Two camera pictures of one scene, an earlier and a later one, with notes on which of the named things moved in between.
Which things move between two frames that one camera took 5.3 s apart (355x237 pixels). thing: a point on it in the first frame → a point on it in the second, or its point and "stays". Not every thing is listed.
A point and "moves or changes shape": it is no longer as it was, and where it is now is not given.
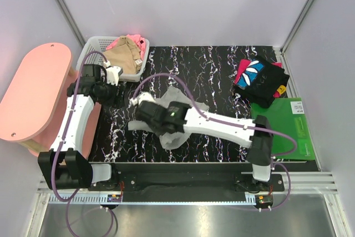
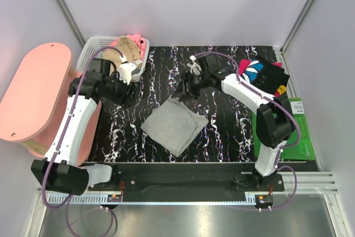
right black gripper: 160,132 → 191,93
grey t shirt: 171,141 moves or changes shape
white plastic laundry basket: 99,44 stays
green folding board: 287,115 stays
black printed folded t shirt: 260,81 stays
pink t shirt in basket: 136,39 stays
